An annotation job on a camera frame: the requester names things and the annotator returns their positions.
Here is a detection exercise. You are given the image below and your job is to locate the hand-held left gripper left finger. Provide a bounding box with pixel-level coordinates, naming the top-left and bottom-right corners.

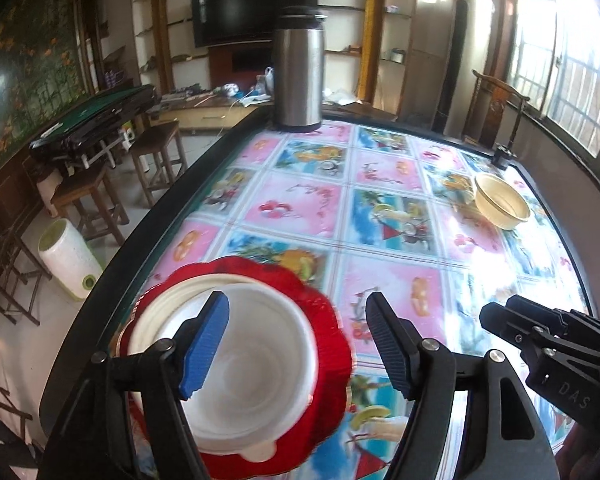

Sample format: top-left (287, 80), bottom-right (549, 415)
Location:
top-left (40, 291), bottom-right (230, 480)

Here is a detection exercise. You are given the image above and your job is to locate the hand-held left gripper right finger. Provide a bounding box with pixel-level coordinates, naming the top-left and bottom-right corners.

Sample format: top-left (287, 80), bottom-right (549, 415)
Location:
top-left (366, 292), bottom-right (561, 480)

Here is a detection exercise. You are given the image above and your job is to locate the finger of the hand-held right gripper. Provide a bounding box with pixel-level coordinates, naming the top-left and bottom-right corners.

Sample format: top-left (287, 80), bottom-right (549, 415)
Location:
top-left (480, 302), bottom-right (600, 368)
top-left (506, 295), bottom-right (600, 346)

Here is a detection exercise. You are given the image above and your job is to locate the red glass plate with sticker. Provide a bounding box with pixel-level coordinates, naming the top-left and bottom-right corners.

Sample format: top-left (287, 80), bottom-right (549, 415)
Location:
top-left (114, 255), bottom-right (355, 477)

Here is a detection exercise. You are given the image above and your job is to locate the white disposable bowl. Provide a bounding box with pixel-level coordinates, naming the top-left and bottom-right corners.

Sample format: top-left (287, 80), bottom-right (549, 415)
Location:
top-left (182, 282), bottom-right (321, 456)
top-left (127, 272), bottom-right (326, 463)

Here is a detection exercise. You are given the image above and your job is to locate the cream ribbed disposable bowl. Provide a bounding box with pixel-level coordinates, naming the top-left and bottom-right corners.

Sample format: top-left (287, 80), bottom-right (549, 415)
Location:
top-left (472, 172), bottom-right (532, 232)

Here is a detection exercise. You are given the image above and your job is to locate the white cylindrical bin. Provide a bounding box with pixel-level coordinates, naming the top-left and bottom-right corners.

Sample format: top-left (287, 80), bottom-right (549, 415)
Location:
top-left (37, 218), bottom-right (103, 303)

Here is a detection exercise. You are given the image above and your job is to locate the wooden stool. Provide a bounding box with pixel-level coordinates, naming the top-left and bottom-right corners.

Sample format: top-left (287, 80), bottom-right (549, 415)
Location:
top-left (52, 165), bottom-right (131, 246)
top-left (130, 120), bottom-right (188, 208)

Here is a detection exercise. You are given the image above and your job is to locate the dark wooden chair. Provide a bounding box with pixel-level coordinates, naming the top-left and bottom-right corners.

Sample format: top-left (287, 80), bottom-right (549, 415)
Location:
top-left (0, 232), bottom-right (51, 326)

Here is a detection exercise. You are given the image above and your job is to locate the wooden armchair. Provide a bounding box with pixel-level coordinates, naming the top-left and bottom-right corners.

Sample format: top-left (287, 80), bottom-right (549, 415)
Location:
top-left (472, 70), bottom-right (531, 151)

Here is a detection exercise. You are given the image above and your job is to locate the barred window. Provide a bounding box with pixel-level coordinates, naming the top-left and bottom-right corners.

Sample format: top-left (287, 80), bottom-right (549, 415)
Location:
top-left (505, 0), bottom-right (600, 186)

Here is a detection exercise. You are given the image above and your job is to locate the black mahjong table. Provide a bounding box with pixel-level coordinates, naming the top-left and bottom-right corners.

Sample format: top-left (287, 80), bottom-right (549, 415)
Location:
top-left (28, 85), bottom-right (157, 163)

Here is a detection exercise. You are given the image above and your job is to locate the white standing air conditioner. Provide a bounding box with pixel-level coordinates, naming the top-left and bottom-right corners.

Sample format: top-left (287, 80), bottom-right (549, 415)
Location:
top-left (432, 0), bottom-right (496, 136)

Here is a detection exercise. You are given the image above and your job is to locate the stainless steel thermos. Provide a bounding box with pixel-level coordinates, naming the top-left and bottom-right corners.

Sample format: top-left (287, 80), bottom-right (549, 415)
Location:
top-left (271, 5), bottom-right (327, 133)

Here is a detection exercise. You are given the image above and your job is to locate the black flat television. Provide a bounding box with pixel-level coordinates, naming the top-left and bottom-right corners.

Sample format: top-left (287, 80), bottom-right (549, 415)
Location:
top-left (191, 0), bottom-right (320, 48)

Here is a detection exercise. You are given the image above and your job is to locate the white wall shelf unit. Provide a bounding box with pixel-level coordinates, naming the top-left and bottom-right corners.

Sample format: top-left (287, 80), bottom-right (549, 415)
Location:
top-left (320, 0), bottom-right (421, 111)
top-left (130, 0), bottom-right (211, 91)

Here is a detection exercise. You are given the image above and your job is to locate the floral wall painting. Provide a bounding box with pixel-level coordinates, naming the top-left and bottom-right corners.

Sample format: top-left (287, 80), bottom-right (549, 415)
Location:
top-left (0, 0), bottom-right (88, 181)

